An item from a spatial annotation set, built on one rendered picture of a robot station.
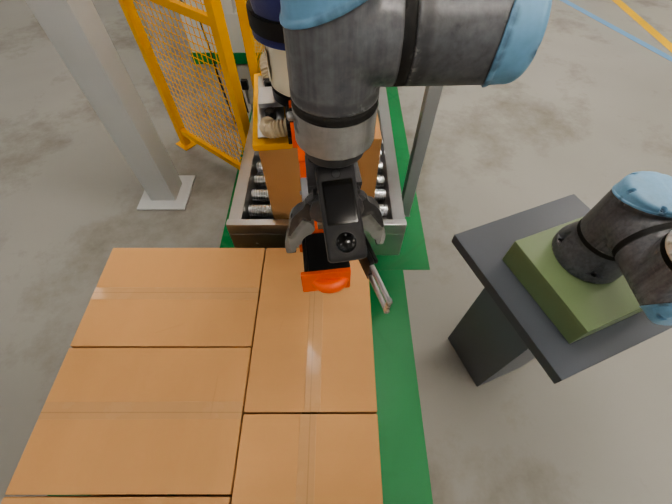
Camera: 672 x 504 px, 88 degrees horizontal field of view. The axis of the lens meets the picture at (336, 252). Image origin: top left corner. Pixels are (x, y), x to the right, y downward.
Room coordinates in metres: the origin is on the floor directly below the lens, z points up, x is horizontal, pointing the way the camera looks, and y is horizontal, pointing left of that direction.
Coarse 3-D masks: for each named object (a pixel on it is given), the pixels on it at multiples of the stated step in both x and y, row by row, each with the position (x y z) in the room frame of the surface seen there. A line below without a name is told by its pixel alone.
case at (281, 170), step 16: (272, 160) 0.91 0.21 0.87; (288, 160) 0.92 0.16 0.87; (368, 160) 0.93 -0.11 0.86; (272, 176) 0.91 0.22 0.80; (288, 176) 0.92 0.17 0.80; (368, 176) 0.93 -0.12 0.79; (272, 192) 0.91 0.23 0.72; (288, 192) 0.92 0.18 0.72; (368, 192) 0.93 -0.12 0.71; (272, 208) 0.91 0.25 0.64; (288, 208) 0.92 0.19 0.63
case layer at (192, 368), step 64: (128, 256) 0.75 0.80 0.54; (192, 256) 0.75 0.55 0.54; (256, 256) 0.75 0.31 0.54; (128, 320) 0.49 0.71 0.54; (192, 320) 0.49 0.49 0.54; (256, 320) 0.49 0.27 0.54; (320, 320) 0.49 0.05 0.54; (64, 384) 0.27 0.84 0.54; (128, 384) 0.27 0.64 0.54; (192, 384) 0.27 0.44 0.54; (256, 384) 0.27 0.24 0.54; (320, 384) 0.27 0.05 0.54; (64, 448) 0.10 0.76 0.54; (128, 448) 0.10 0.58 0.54; (192, 448) 0.10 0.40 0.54; (256, 448) 0.10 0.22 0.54; (320, 448) 0.10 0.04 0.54
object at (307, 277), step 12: (312, 240) 0.32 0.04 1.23; (324, 240) 0.32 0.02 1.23; (312, 252) 0.30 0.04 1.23; (324, 252) 0.30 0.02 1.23; (312, 264) 0.28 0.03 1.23; (324, 264) 0.28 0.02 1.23; (336, 264) 0.28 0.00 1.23; (348, 264) 0.28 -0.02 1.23; (312, 276) 0.26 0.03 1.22; (324, 276) 0.26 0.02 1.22; (336, 276) 0.26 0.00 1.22; (348, 276) 0.27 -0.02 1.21; (312, 288) 0.26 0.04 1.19
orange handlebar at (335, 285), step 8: (304, 152) 0.54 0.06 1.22; (304, 160) 0.52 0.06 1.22; (304, 168) 0.50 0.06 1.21; (304, 176) 0.48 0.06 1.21; (320, 280) 0.26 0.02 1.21; (328, 280) 0.26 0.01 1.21; (336, 280) 0.26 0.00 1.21; (344, 280) 0.26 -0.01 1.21; (320, 288) 0.25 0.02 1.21; (328, 288) 0.25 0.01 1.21; (336, 288) 0.25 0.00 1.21
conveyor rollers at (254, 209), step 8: (256, 176) 1.18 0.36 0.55; (256, 184) 1.16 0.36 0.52; (264, 184) 1.16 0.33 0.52; (376, 184) 1.16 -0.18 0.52; (256, 192) 1.08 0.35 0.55; (264, 192) 1.08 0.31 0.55; (376, 192) 1.08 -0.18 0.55; (384, 192) 1.08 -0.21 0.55; (256, 200) 1.07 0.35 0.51; (264, 200) 1.07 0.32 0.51; (248, 208) 0.99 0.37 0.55; (256, 208) 0.99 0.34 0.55; (264, 208) 0.99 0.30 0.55; (384, 208) 0.99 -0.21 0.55
